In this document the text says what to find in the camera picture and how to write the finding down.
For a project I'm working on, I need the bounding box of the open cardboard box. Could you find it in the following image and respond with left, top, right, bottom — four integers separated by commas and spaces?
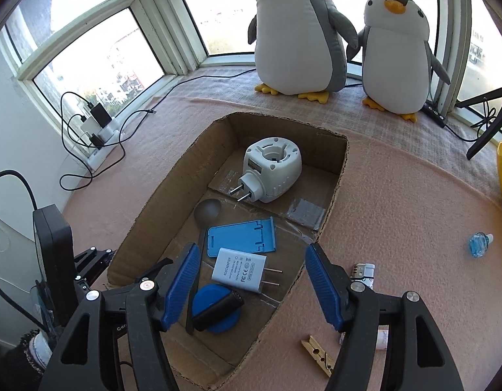
107, 112, 349, 390

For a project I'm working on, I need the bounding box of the pink blanket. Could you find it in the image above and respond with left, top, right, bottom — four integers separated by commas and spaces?
64, 67, 502, 390

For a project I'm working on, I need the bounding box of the small white adapter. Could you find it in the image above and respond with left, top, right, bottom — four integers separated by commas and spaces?
351, 263, 375, 289

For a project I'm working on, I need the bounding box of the wooden clothespin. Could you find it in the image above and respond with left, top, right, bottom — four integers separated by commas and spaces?
300, 335, 335, 377

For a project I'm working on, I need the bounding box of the white plug-in device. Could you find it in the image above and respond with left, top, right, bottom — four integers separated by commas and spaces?
229, 137, 302, 203

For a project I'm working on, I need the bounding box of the grey spoon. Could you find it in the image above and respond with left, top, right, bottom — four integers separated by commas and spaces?
185, 199, 222, 335

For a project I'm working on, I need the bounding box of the large plush penguin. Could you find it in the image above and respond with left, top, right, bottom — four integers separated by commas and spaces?
247, 0, 359, 104

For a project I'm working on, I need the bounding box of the blue round tape measure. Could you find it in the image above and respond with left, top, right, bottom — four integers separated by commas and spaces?
192, 284, 240, 316

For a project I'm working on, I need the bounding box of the blue phone stand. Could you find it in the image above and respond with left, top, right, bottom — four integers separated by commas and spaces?
207, 216, 277, 258

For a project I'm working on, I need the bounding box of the white power strip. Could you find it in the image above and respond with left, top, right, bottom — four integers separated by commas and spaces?
81, 117, 120, 171

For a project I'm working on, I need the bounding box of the small plush penguin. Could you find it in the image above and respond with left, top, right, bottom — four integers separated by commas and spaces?
347, 0, 451, 123

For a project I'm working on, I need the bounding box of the small blue bottle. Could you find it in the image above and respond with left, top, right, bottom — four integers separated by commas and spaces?
468, 232, 494, 259

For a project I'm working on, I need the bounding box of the white usb charger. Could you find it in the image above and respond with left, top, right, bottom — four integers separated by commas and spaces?
211, 248, 283, 294

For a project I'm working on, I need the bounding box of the black power adapter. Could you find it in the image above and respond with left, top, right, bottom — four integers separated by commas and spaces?
90, 102, 112, 128

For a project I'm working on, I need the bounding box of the black cable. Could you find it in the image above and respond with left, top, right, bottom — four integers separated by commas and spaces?
58, 66, 258, 193

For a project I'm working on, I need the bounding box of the black cylinder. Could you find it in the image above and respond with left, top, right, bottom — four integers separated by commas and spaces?
193, 291, 244, 334

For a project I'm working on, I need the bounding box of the black tripod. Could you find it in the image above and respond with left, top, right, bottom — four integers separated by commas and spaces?
455, 87, 502, 160

